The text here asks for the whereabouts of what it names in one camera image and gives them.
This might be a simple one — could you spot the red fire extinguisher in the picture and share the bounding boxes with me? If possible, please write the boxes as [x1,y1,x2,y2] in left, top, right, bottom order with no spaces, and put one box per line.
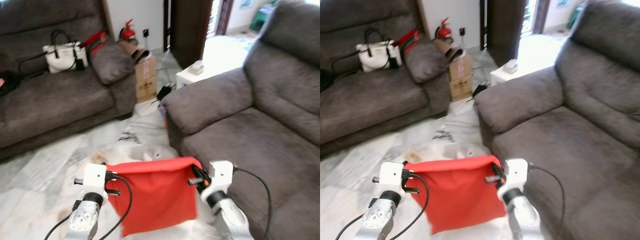
[435,17,453,41]
[120,19,137,44]

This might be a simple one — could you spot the grey fabric sofa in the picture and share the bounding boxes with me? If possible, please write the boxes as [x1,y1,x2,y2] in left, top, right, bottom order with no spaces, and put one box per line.
[161,0,321,240]
[320,0,451,157]
[474,0,640,240]
[0,0,137,161]

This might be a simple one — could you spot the cardboard box with pink label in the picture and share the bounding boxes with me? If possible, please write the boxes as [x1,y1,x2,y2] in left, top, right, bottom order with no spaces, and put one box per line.
[448,54,473,82]
[135,56,158,84]

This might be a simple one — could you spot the red strap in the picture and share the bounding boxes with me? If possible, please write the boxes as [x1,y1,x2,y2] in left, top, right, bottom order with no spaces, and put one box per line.
[394,27,421,54]
[79,30,108,55]

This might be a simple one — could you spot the cardboard box with black symbols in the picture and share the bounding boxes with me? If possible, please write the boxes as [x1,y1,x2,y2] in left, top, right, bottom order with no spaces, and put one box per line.
[450,76,474,102]
[136,77,159,104]

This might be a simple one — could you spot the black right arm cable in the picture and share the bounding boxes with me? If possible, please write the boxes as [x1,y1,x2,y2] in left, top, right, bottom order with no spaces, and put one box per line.
[527,164,566,237]
[233,166,273,240]

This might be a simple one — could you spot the white side table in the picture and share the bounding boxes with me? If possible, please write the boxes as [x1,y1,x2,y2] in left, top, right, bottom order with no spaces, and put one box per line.
[490,62,521,86]
[175,62,209,90]

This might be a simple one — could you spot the brown rolled cloth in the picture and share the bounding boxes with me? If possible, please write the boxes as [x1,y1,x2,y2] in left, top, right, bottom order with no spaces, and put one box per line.
[433,39,466,62]
[118,41,151,64]

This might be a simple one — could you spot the teal plastic stool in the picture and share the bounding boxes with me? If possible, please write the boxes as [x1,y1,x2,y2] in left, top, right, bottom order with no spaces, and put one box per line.
[567,5,584,29]
[250,6,276,32]

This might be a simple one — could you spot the dark wooden door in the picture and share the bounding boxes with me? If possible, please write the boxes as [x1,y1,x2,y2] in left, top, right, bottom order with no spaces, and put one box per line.
[163,0,214,70]
[480,0,526,67]

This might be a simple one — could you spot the red pillow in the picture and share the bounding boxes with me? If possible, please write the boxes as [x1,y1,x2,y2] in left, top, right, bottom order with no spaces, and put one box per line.
[105,156,204,238]
[404,154,507,235]

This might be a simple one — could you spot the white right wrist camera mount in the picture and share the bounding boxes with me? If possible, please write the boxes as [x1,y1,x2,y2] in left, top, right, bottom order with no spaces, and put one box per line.
[497,158,530,199]
[200,160,236,201]

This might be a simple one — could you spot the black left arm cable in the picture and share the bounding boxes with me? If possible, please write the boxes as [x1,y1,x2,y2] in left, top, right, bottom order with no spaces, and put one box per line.
[388,171,431,240]
[98,172,134,240]

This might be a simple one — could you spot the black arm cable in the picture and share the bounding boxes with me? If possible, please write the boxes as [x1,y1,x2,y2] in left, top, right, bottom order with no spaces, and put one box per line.
[388,171,431,240]
[98,172,134,240]
[527,164,566,237]
[233,166,273,240]

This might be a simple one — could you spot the white handbag black straps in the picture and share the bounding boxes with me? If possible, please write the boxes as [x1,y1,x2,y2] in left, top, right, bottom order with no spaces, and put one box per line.
[331,27,404,75]
[17,29,90,77]

